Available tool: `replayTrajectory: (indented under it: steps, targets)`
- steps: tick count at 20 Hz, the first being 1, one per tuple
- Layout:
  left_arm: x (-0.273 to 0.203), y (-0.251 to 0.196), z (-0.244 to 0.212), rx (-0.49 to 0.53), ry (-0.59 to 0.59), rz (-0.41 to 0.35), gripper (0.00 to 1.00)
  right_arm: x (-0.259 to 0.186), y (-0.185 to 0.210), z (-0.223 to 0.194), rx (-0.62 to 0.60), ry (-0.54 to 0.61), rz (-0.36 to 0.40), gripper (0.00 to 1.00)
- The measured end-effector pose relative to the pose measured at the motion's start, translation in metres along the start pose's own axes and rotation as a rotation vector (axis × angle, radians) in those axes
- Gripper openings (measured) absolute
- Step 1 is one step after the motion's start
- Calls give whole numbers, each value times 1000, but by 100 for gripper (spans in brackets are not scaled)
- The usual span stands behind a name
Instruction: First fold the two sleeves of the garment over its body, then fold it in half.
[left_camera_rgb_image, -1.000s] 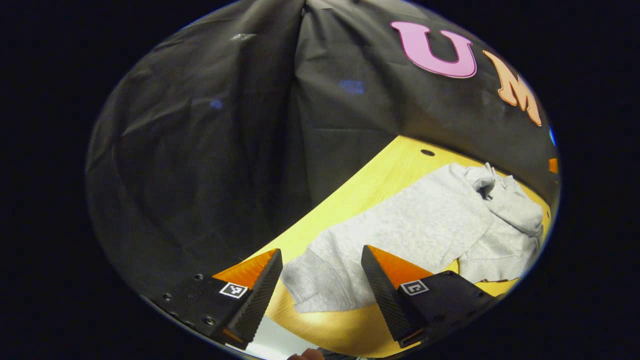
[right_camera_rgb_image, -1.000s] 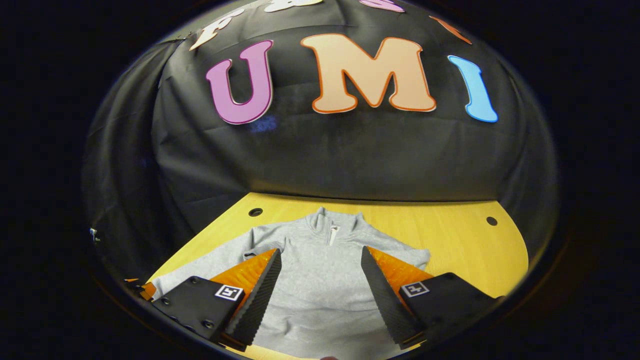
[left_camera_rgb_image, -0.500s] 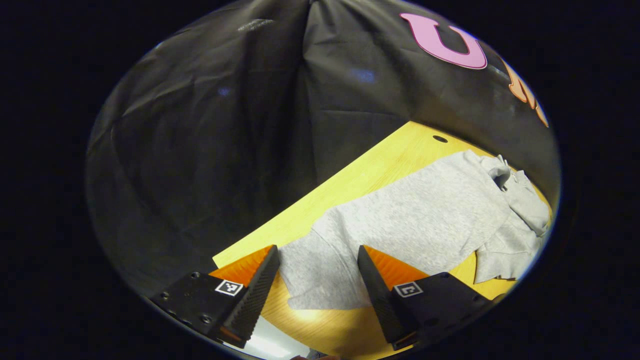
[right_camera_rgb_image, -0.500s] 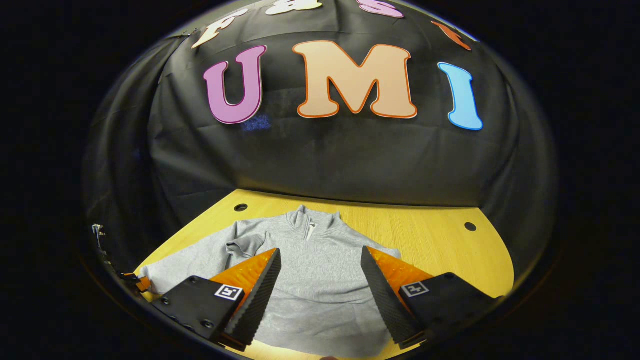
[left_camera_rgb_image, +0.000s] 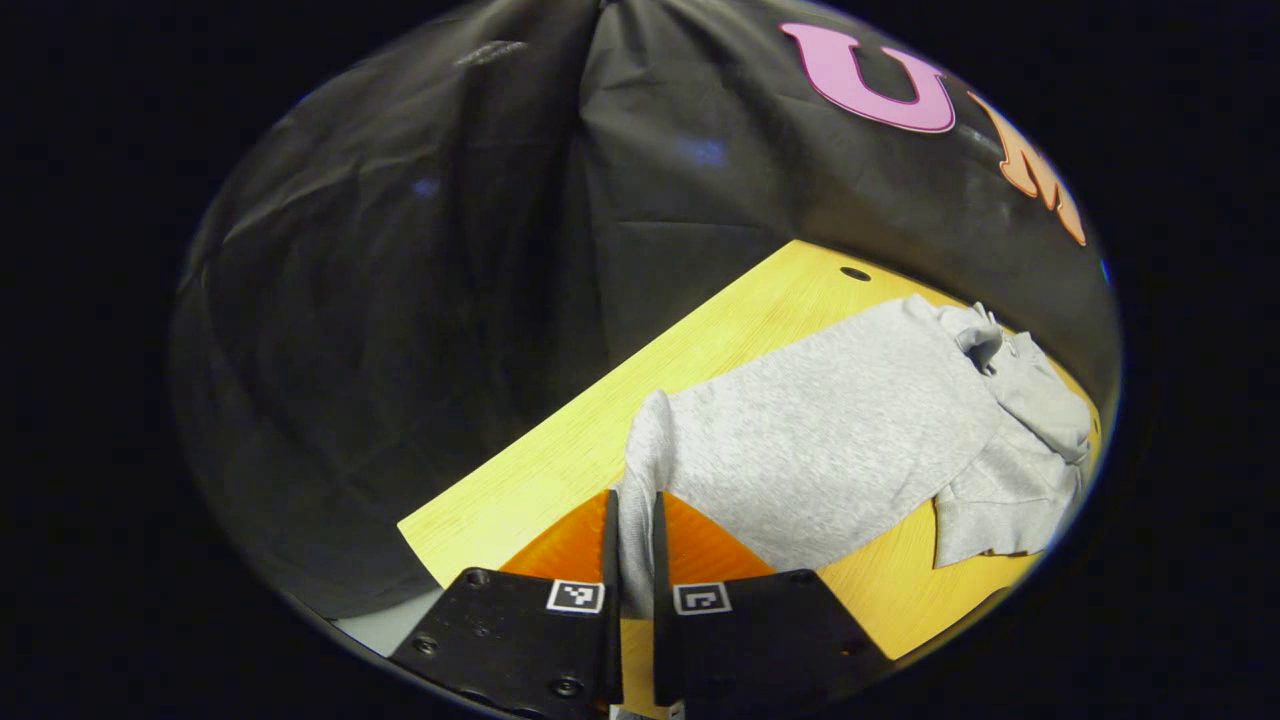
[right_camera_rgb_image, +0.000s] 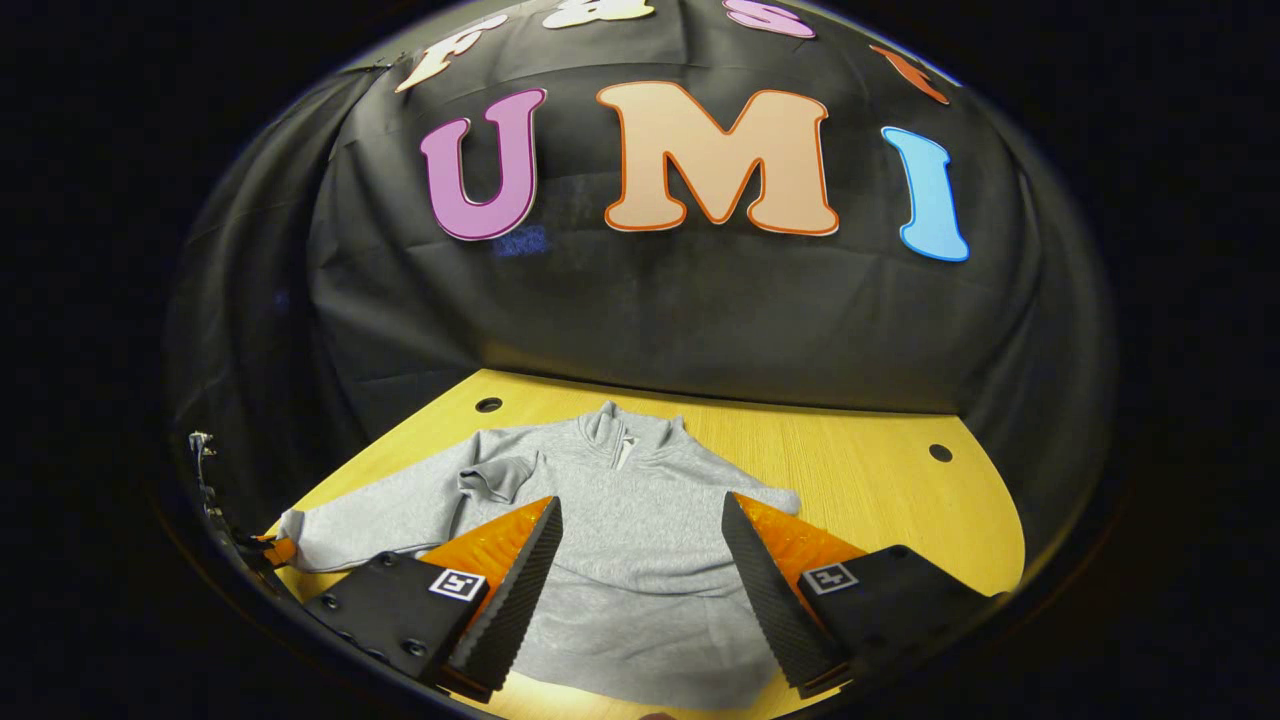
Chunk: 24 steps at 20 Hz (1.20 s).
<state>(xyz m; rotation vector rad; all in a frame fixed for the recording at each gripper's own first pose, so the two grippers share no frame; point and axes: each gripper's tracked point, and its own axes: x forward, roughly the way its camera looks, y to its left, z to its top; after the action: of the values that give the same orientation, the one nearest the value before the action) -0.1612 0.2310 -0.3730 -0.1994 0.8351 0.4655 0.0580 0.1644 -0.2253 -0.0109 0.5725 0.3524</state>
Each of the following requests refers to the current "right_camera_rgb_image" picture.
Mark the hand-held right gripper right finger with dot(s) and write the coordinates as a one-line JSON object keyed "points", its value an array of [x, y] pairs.
{"points": [[770, 600]]}

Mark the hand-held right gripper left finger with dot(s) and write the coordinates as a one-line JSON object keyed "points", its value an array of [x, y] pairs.
{"points": [[520, 600]]}

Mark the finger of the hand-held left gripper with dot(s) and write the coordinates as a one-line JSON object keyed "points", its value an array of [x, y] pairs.
{"points": [[280, 551]]}

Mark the grey sweatshirt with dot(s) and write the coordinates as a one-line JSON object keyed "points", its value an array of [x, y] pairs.
{"points": [[640, 560]]}

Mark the black backdrop cloth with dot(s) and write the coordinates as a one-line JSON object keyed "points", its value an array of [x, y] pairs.
{"points": [[700, 320]]}

